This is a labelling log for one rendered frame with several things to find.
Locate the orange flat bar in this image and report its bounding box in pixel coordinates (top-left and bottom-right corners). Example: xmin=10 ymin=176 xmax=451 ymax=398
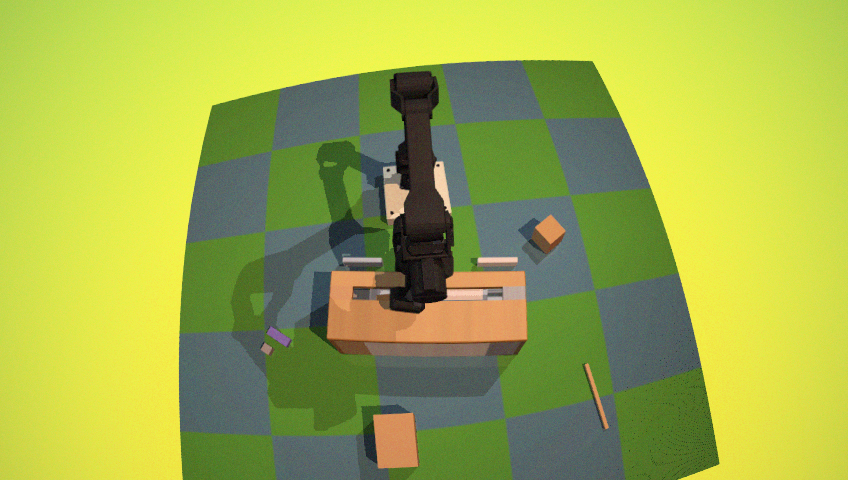
xmin=584 ymin=363 xmax=609 ymax=429

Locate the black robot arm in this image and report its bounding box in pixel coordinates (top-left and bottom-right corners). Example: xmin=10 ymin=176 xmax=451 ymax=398
xmin=390 ymin=71 xmax=454 ymax=303

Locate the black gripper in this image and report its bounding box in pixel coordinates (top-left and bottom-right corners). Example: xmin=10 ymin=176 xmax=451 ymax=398
xmin=389 ymin=216 xmax=425 ymax=314

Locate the purple flat bar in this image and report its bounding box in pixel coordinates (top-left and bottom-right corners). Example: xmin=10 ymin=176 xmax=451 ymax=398
xmin=266 ymin=326 xmax=292 ymax=348

